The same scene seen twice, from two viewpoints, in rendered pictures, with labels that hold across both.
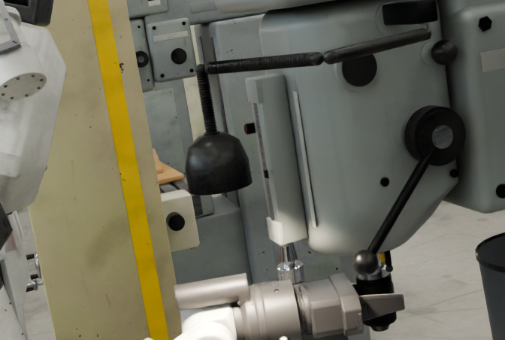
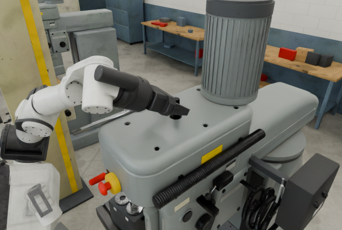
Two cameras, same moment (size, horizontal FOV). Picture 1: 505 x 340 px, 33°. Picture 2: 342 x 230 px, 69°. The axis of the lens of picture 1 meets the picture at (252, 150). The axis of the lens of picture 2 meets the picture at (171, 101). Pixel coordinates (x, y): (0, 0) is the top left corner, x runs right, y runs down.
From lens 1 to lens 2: 0.82 m
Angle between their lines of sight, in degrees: 28
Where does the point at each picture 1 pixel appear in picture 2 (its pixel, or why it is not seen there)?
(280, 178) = not seen: outside the picture
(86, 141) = not seen: hidden behind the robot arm
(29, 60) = (56, 212)
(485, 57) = (221, 198)
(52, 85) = (56, 189)
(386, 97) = (193, 218)
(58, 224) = not seen: hidden behind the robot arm
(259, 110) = (148, 221)
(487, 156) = (216, 220)
